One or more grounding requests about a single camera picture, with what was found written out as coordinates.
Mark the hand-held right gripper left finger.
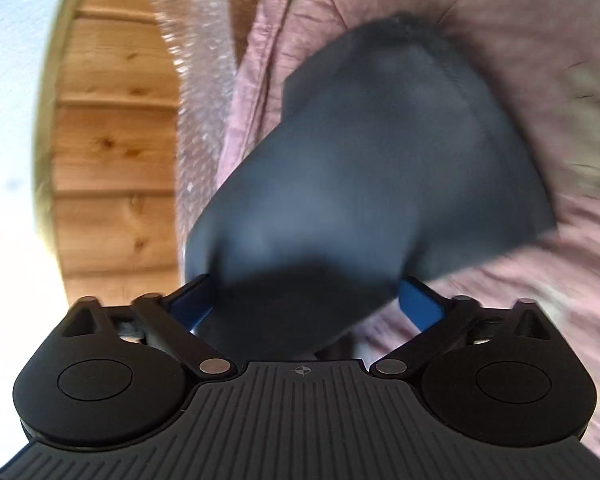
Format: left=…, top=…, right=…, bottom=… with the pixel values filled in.
left=59, top=274, right=232, bottom=377

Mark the clear bubble wrap sheet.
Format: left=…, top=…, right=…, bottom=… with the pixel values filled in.
left=142, top=0, right=242, bottom=281

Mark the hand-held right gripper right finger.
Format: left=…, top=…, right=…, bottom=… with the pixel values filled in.
left=370, top=277, right=552, bottom=377

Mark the wooden panel headboard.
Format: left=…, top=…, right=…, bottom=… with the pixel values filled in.
left=32, top=0, right=281, bottom=307

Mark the grey-blue garment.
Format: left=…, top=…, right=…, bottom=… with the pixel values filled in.
left=182, top=12, right=557, bottom=361

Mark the pink bear-print blanket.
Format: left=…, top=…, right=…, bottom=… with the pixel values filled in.
left=215, top=0, right=600, bottom=461

